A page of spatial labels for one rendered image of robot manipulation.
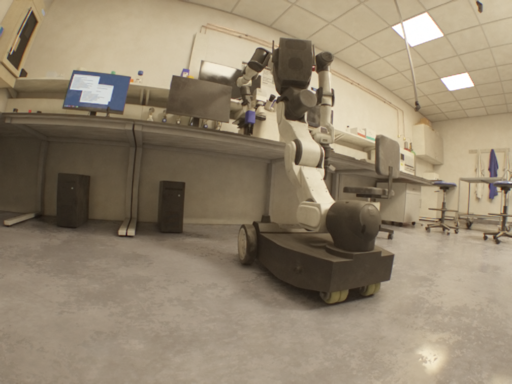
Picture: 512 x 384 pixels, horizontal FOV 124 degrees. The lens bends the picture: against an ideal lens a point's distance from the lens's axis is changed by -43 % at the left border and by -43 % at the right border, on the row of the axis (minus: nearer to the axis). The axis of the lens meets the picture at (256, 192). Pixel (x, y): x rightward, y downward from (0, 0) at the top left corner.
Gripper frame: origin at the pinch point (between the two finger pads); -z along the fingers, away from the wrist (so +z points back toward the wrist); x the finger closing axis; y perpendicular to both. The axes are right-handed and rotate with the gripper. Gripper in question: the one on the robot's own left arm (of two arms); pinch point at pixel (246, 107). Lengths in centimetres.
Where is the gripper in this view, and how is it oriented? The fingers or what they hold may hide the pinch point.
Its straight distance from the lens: 207.5
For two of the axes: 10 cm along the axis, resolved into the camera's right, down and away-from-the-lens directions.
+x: -4.5, -0.3, 8.9
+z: -1.1, -9.9, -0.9
